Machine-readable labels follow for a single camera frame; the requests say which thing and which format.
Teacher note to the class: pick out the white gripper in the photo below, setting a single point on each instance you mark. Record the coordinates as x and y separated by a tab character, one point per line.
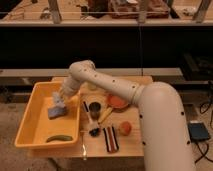
69	87

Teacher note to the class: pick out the grey-blue towel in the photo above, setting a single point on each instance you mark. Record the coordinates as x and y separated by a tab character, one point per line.
57	100

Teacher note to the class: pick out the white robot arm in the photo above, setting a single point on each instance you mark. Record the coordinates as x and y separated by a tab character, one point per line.
166	141

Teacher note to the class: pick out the yellow plastic tray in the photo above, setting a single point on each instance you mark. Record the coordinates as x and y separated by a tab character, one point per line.
36	127

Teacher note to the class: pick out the green cup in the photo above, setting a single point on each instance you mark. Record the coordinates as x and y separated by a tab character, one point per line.
91	87

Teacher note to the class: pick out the blue sponge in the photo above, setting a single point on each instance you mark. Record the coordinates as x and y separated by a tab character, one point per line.
55	112

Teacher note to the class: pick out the metal cup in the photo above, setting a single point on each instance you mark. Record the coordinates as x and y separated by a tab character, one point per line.
95	108

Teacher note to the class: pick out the orange frying pan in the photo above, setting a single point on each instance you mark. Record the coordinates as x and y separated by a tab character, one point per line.
114	103

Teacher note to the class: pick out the green cucumber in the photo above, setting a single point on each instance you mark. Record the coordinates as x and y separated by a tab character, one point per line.
59	138

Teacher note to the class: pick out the wooden table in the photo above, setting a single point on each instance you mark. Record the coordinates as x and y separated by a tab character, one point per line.
130	145

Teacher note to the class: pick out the orange peach fruit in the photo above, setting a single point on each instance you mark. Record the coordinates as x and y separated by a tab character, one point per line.
125	128

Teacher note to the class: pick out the striped red black cloth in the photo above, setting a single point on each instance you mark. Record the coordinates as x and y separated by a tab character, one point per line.
110	140

